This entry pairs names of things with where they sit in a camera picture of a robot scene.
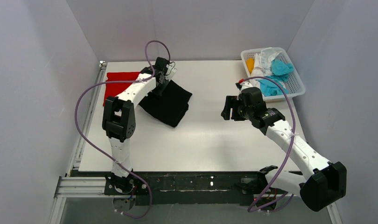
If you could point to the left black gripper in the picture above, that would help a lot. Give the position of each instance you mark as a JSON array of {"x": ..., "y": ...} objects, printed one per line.
[{"x": 159, "y": 78}]

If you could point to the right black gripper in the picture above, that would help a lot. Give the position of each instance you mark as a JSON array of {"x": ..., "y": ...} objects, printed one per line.
[{"x": 234, "y": 108}]

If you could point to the black t-shirt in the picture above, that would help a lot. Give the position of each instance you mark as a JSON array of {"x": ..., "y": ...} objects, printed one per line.
[{"x": 170, "y": 107}]

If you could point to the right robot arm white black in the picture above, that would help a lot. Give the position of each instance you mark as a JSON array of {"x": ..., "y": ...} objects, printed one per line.
[{"x": 303, "y": 172}]

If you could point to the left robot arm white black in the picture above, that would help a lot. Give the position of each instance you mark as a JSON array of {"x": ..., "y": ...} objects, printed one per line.
[{"x": 124, "y": 91}]

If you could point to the orange cloth in basket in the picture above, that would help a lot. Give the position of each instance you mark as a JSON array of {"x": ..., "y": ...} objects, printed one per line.
[{"x": 250, "y": 64}]

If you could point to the white t-shirt in basket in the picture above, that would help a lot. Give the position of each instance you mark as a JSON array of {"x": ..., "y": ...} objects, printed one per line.
[{"x": 263, "y": 62}]

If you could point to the red folded t-shirt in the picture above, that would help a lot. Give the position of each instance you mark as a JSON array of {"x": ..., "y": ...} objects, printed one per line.
[{"x": 113, "y": 90}]

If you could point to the light blue t-shirt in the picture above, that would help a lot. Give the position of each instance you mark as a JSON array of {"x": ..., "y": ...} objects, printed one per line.
[{"x": 279, "y": 73}]

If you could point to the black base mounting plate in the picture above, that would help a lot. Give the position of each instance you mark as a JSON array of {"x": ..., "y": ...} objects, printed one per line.
[{"x": 187, "y": 187}]

